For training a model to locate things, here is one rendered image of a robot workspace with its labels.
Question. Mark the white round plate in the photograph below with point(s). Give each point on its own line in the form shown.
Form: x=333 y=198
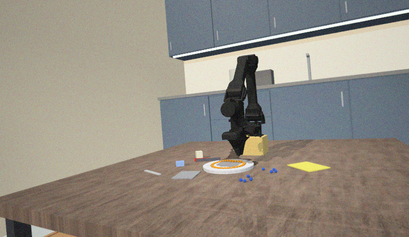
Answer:
x=207 y=167

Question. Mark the yellow flat square pad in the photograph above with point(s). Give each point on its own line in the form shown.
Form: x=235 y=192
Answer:
x=308 y=167

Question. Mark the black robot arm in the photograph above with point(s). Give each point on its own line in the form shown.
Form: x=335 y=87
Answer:
x=236 y=92

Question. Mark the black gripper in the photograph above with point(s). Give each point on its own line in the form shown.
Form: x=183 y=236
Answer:
x=236 y=137

